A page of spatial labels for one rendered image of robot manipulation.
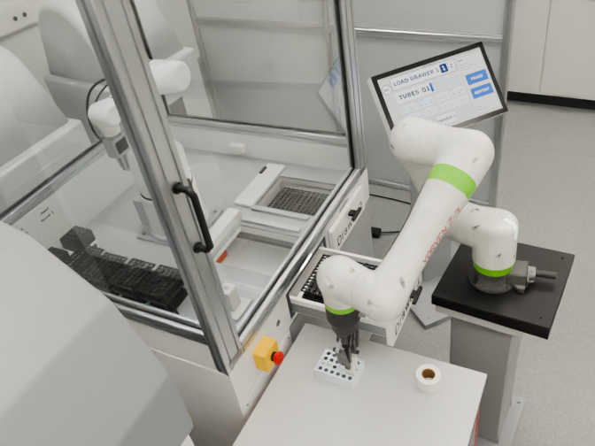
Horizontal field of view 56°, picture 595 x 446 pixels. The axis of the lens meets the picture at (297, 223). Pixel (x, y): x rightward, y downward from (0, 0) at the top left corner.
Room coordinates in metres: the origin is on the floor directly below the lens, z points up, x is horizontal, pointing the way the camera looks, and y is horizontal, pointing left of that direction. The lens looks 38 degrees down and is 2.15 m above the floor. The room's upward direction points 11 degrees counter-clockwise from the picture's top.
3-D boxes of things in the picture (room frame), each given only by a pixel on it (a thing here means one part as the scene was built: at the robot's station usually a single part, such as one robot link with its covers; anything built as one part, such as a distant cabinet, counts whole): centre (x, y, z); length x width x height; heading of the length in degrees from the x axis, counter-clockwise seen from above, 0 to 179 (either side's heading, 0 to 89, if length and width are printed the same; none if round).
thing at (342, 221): (1.59, -0.18, 0.87); 0.29 x 0.02 x 0.11; 147
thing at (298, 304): (1.27, -0.10, 0.86); 0.40 x 0.26 x 0.06; 57
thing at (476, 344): (1.24, -0.59, 0.38); 0.30 x 0.30 x 0.76; 52
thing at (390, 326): (1.16, -0.28, 0.87); 0.29 x 0.02 x 0.11; 147
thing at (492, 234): (1.26, -0.58, 0.96); 0.16 x 0.13 x 0.19; 41
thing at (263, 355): (1.05, 0.16, 0.88); 0.07 x 0.05 x 0.07; 147
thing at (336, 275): (0.98, -0.08, 1.17); 0.13 x 0.11 x 0.14; 42
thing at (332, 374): (1.02, -0.04, 0.78); 0.12 x 0.08 x 0.04; 55
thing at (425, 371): (0.93, -0.28, 0.78); 0.07 x 0.07 x 0.04
